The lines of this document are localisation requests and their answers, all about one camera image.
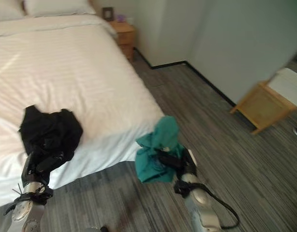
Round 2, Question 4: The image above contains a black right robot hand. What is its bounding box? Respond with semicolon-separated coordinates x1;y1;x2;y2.
157;148;198;174

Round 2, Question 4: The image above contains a dark picture frame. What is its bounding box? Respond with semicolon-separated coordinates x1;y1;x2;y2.
101;7;115;21

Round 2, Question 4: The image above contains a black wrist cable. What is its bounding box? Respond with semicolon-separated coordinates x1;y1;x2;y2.
201;183;240;229

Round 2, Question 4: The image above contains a white laundry basket liner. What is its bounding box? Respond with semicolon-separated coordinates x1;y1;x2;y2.
269;67;297;108

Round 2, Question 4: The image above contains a wooden nightstand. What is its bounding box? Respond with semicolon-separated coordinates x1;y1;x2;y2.
109;20;136;61

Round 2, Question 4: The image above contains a teal green garment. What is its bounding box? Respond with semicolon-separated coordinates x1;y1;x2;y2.
135;115;187;184

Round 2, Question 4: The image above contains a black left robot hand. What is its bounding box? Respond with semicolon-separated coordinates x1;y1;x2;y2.
22;151;65;187

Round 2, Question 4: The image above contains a white bed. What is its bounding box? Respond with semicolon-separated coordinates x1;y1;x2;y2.
0;13;165;210

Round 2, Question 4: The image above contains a black garment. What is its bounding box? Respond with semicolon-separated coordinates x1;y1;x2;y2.
17;104;84;162

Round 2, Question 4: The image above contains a white pillow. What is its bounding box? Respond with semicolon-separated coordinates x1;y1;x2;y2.
0;0;25;23
24;0;97;17

